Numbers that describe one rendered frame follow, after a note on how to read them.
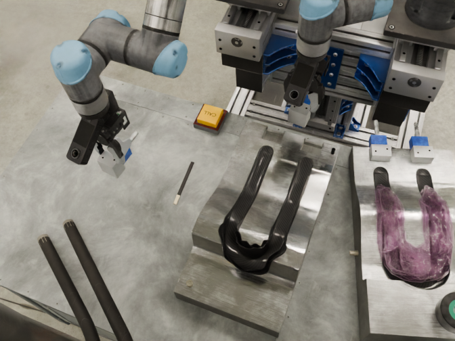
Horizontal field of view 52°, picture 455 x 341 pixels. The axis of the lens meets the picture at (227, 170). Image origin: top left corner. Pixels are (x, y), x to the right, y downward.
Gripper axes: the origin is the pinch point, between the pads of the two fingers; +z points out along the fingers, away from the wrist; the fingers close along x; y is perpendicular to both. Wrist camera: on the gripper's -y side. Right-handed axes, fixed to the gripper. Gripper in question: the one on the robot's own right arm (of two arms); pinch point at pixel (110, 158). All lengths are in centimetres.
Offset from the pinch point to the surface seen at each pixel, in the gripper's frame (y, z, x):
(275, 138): 30.0, 8.6, -31.7
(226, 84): 102, 95, 30
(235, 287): -11.3, 9.0, -42.1
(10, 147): 17, 95, 107
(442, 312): 2, 1, -83
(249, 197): 9.8, 6.7, -34.4
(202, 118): 27.9, 11.2, -9.0
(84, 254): -21.9, 9.3, -5.4
